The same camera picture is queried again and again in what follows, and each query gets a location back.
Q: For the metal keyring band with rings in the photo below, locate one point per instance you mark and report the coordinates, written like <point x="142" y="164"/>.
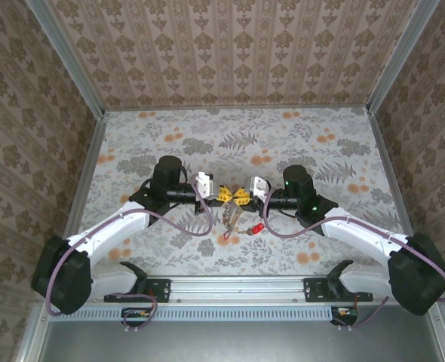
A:
<point x="230" y="218"/>

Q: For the red key tag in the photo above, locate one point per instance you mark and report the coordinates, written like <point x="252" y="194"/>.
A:
<point x="258" y="228"/>

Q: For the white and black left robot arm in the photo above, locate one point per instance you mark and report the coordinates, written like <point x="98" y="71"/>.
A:
<point x="105" y="234"/>

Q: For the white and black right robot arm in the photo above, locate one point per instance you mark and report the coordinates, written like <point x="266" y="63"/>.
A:
<point x="358" y="234"/>

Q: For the grey metal sheet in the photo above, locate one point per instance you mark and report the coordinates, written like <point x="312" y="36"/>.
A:
<point x="245" y="343"/>

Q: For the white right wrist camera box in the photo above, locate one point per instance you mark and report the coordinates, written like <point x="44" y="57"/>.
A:
<point x="258" y="186"/>

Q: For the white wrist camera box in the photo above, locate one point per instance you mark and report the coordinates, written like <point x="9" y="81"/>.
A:
<point x="258" y="186"/>
<point x="205" y="186"/>

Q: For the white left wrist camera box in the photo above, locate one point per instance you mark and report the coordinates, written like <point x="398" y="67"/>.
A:
<point x="205" y="186"/>

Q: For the aluminium front rail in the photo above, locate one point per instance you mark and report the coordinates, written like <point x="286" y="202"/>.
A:
<point x="237" y="288"/>

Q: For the aluminium side rail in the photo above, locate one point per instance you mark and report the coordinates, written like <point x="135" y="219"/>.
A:
<point x="390" y="169"/>
<point x="82" y="188"/>

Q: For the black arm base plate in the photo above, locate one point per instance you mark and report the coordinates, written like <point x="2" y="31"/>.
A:
<point x="315" y="290"/>
<point x="158" y="290"/>

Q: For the aluminium corner post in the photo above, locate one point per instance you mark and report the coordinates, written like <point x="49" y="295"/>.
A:
<point x="400" y="56"/>
<point x="73" y="64"/>

